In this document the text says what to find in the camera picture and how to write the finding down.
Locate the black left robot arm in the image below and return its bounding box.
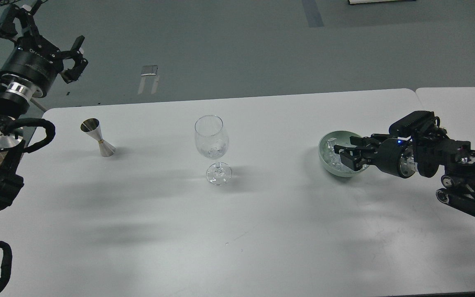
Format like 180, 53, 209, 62
0, 0, 88, 211

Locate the green bowl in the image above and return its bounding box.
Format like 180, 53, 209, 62
318, 130, 369, 177

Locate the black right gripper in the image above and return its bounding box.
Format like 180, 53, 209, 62
333, 134, 417, 179

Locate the clear wine glass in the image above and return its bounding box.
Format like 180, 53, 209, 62
194, 115, 232, 186

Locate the steel double jigger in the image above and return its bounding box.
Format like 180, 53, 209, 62
80, 118, 116, 157

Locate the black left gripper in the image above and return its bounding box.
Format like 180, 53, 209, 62
0, 0, 88, 98

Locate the pile of ice cubes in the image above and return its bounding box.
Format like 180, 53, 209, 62
324, 137, 354, 173

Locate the grey floor plate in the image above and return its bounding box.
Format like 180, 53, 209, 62
140, 65, 158, 76

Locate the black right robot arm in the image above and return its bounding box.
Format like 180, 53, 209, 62
333, 111, 475, 217

